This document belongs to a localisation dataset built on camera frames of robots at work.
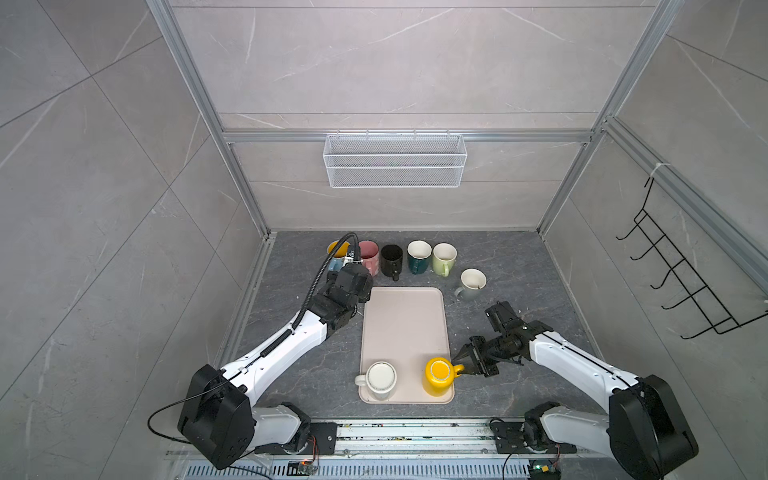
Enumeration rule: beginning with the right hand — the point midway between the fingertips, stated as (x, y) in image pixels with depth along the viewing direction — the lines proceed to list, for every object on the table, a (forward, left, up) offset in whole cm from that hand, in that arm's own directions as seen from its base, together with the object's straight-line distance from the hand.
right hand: (451, 357), depth 80 cm
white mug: (-5, +20, 0) cm, 21 cm away
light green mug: (+36, -3, -1) cm, 36 cm away
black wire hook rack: (+3, -50, +25) cm, 56 cm away
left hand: (+20, +27, +14) cm, 37 cm away
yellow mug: (-6, +4, +2) cm, 7 cm away
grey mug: (+24, -11, 0) cm, 27 cm away
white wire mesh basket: (+60, +16, +23) cm, 66 cm away
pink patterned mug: (+36, +23, +2) cm, 43 cm away
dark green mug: (+37, +6, +1) cm, 37 cm away
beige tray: (+12, +11, -7) cm, 18 cm away
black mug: (+34, +16, +1) cm, 37 cm away
